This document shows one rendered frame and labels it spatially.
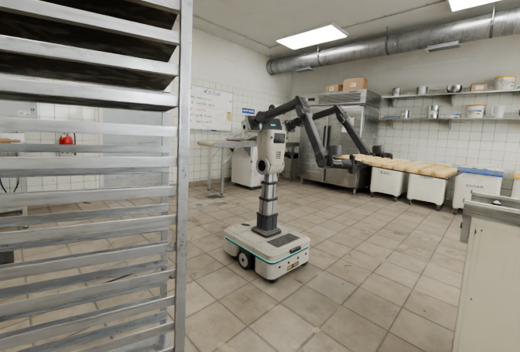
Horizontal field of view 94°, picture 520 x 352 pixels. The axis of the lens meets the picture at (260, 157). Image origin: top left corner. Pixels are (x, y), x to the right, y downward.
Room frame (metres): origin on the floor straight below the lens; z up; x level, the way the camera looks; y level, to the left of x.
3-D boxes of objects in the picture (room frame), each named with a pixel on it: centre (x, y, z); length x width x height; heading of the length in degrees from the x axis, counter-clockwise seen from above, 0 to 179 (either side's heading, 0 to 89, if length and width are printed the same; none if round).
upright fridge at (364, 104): (5.41, -1.66, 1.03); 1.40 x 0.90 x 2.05; 46
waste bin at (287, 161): (6.44, -0.85, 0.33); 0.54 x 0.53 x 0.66; 46
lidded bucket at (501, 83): (3.90, -3.72, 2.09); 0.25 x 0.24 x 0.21; 136
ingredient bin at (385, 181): (4.75, -2.55, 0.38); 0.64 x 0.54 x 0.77; 139
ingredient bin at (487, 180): (3.85, -3.49, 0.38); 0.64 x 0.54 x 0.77; 135
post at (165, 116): (1.13, 0.44, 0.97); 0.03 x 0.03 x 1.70; 28
